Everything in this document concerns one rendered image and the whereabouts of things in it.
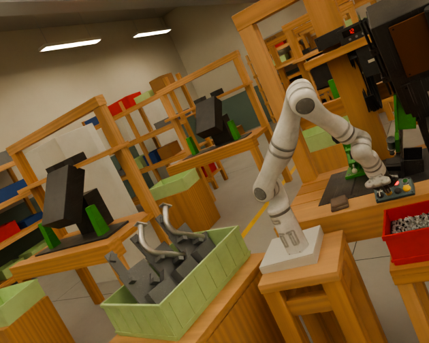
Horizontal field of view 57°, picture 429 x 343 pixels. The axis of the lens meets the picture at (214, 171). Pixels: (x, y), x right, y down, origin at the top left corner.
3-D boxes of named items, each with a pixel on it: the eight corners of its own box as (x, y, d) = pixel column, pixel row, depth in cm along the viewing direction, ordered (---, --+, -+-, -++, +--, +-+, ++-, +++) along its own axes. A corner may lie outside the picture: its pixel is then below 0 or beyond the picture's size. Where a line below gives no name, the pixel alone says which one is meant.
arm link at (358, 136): (375, 135, 142) (352, 115, 136) (375, 155, 137) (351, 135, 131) (358, 142, 147) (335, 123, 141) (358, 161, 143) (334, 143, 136)
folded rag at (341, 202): (349, 207, 172) (346, 201, 172) (331, 213, 175) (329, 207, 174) (348, 199, 181) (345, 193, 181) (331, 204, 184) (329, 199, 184)
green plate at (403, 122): (416, 140, 169) (414, 92, 163) (395, 142, 173) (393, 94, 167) (415, 133, 179) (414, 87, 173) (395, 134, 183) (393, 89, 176)
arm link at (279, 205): (260, 173, 161) (278, 209, 164) (247, 184, 155) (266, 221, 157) (277, 169, 154) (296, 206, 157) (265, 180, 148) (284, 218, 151)
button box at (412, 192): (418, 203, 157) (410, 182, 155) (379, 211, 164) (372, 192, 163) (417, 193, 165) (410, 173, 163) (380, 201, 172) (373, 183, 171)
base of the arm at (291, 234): (306, 251, 153) (287, 214, 151) (284, 256, 158) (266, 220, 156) (310, 239, 161) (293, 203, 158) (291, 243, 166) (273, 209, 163)
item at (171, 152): (216, 189, 717) (162, 73, 676) (125, 216, 854) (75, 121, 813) (229, 178, 761) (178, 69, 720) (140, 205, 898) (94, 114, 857)
